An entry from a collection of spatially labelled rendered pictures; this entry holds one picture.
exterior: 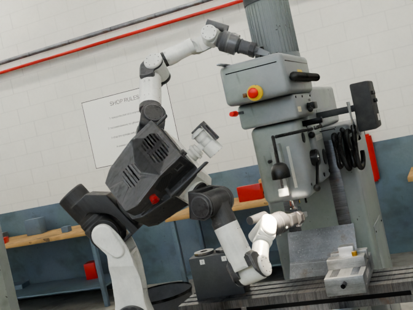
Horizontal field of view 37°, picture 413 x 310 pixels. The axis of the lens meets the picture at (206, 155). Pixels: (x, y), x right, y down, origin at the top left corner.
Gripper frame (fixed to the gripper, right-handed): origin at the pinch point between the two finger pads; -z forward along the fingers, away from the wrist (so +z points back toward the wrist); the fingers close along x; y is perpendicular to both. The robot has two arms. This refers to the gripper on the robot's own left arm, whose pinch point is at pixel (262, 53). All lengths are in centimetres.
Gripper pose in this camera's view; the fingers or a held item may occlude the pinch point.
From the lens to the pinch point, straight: 262.2
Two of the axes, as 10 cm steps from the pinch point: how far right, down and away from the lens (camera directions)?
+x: -1.3, 0.6, -9.9
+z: -9.4, -3.1, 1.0
